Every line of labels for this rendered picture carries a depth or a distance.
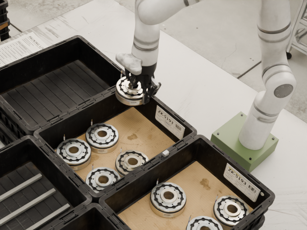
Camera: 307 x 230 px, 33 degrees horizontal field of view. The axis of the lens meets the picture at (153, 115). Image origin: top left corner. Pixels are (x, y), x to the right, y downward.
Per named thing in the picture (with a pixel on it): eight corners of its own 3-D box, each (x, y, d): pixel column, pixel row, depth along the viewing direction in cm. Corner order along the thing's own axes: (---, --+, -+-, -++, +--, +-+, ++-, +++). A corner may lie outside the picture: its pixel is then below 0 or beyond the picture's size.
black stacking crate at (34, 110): (78, 60, 194) (78, 35, 186) (131, 104, 181) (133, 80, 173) (-18, 104, 173) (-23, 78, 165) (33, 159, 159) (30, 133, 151)
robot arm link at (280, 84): (303, 81, 155) (283, 119, 167) (293, 59, 161) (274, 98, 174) (274, 80, 153) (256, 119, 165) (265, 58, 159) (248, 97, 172)
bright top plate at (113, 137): (105, 119, 168) (105, 118, 167) (124, 138, 163) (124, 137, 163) (79, 133, 163) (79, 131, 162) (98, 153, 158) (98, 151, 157)
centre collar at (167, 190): (170, 186, 151) (170, 185, 150) (180, 198, 148) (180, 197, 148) (156, 194, 149) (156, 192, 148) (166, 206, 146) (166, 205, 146)
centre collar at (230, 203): (230, 199, 150) (230, 198, 149) (244, 210, 148) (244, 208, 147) (219, 209, 147) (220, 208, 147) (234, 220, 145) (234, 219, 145)
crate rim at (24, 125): (79, 39, 188) (79, 33, 186) (134, 84, 174) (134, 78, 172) (-23, 82, 166) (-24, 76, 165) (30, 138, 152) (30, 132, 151)
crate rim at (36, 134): (134, 84, 174) (134, 78, 172) (198, 137, 160) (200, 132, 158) (31, 138, 152) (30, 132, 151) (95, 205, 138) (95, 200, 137)
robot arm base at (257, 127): (245, 125, 185) (260, 91, 173) (268, 138, 183) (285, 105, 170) (233, 140, 179) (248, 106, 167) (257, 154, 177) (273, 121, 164)
